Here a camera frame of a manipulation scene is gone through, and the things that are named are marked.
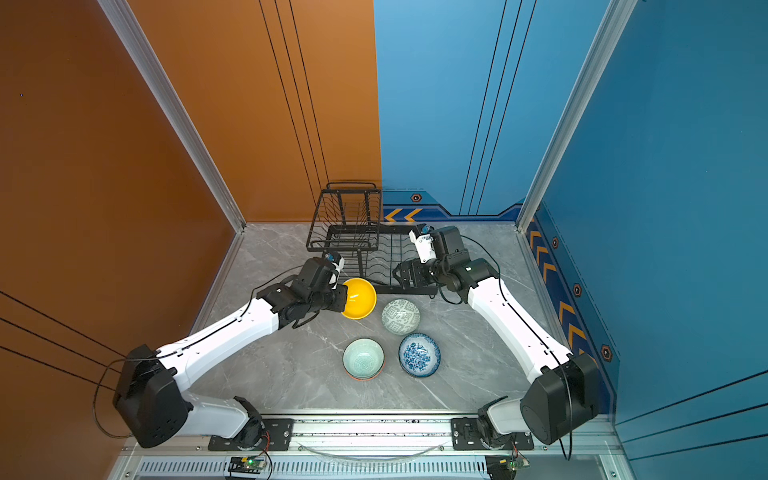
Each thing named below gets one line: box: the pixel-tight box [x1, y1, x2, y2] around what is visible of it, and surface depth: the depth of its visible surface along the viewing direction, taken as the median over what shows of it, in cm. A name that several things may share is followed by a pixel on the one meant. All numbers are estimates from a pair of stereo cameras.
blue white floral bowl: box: [398, 332, 441, 378], surface depth 84 cm
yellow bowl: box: [341, 277, 377, 320], surface depth 81 cm
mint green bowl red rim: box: [342, 337, 385, 382], surface depth 84 cm
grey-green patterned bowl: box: [381, 298, 421, 336], surface depth 93 cm
